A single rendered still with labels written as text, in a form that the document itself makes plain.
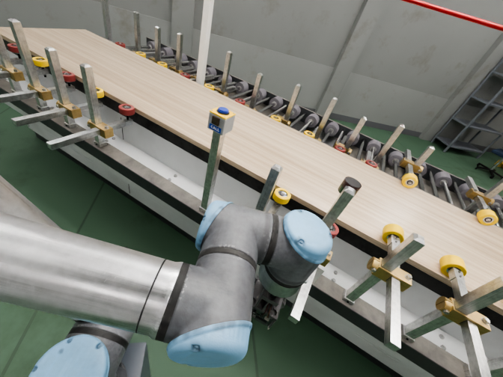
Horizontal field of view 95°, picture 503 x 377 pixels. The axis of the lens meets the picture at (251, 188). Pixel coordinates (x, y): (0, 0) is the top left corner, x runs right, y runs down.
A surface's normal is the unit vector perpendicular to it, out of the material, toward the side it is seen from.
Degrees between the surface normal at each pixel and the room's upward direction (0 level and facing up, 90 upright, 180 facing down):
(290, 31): 90
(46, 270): 29
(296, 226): 5
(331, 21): 90
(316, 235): 5
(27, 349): 0
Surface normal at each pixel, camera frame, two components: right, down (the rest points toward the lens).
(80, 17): 0.12, 0.67
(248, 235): 0.63, -0.56
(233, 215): 0.24, -0.72
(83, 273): 0.30, -0.48
